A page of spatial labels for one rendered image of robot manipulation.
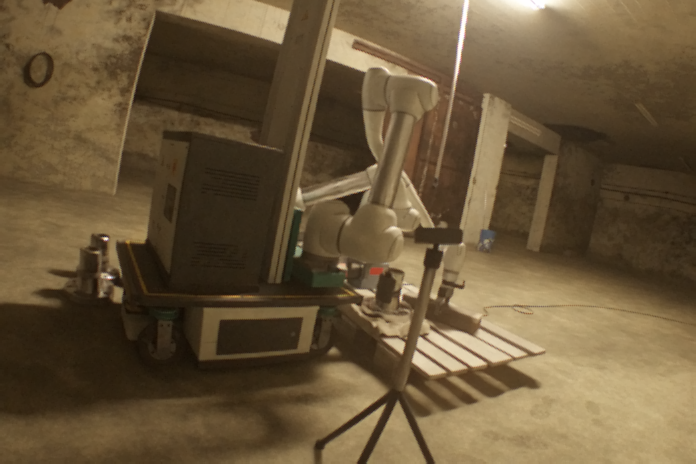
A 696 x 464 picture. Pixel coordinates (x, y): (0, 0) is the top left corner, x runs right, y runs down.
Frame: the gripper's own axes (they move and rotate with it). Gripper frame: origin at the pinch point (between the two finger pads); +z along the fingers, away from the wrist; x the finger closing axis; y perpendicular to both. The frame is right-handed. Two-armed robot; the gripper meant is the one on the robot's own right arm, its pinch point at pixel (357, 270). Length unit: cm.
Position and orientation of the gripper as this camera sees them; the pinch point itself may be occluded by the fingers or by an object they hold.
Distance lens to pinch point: 185.5
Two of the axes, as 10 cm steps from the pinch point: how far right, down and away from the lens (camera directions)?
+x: 5.9, 1.7, -7.8
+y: -7.8, -1.2, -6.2
